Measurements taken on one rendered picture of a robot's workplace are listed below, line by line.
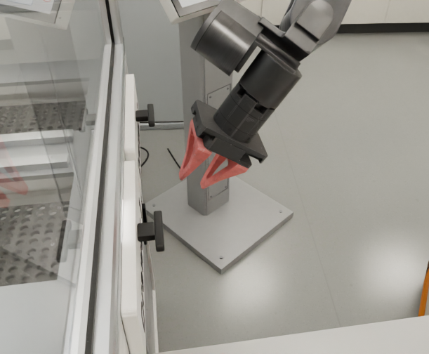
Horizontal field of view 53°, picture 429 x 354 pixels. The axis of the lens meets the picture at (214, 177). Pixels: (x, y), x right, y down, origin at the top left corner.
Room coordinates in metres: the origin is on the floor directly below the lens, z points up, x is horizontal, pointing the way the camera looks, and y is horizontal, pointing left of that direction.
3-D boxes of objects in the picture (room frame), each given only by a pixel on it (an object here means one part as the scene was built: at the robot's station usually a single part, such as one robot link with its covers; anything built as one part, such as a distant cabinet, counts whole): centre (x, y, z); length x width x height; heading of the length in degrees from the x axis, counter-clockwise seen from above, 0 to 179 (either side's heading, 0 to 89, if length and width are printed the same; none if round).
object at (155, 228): (0.42, 0.09, 0.91); 0.07 x 0.04 x 0.01; 8
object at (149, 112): (0.74, 0.14, 0.91); 0.07 x 0.04 x 0.01; 8
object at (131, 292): (0.42, 0.12, 0.87); 0.29 x 0.02 x 0.11; 8
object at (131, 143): (0.73, 0.16, 0.87); 0.29 x 0.02 x 0.11; 8
